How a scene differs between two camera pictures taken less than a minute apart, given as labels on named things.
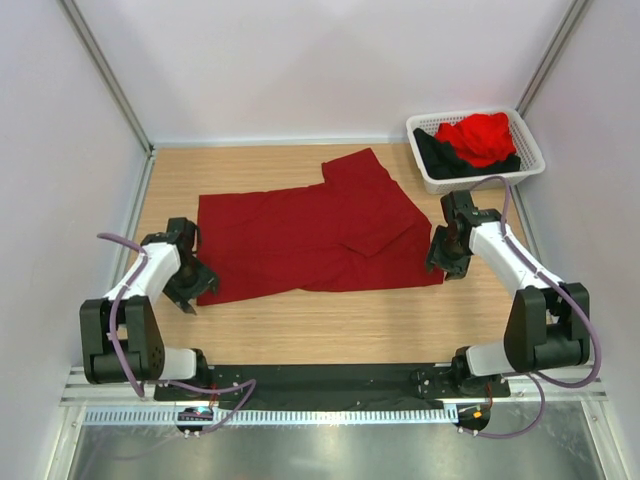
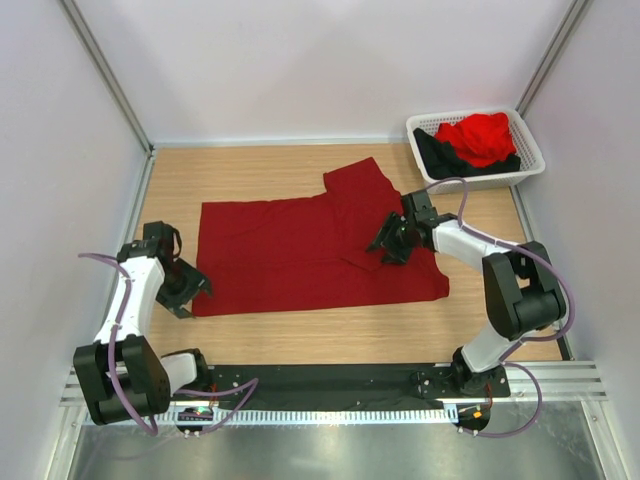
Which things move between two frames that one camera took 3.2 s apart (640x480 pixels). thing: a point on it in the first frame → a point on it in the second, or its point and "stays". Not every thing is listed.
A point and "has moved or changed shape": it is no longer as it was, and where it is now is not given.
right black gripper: [457, 269] → [387, 225]
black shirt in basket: [441, 161] stays
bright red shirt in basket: [482, 139] stays
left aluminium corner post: [108, 76] stays
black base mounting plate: [321, 386] stays
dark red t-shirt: [355, 229] has moved or changed shape
